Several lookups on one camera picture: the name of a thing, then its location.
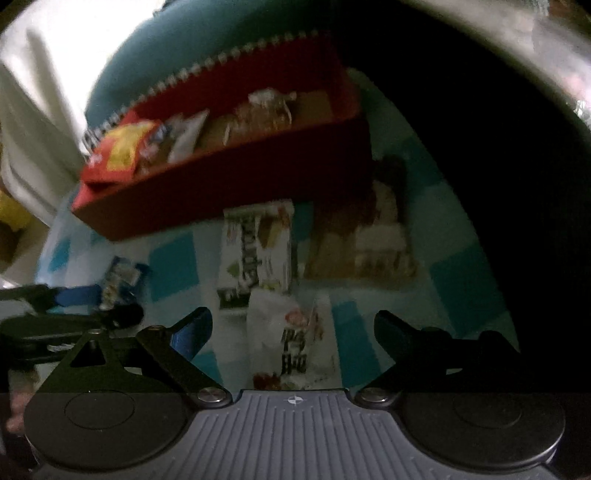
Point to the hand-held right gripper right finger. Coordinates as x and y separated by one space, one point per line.
392 330

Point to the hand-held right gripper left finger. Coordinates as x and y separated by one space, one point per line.
187 339

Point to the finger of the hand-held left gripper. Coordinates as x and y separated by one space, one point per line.
117 314
76 295

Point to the white snack bar packet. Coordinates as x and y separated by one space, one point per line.
291 341

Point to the red yellow snack packet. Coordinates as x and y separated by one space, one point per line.
120 147

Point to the red cardboard box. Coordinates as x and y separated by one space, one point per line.
258 184

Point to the brown white snack packet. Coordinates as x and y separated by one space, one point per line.
364 240

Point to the yellow bag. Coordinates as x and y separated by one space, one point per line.
11 210

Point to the white green snack packet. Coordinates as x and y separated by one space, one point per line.
256 254

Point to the white cloth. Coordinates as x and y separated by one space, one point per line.
32 120

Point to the teal cushion with houndstooth trim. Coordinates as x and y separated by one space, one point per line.
184 41

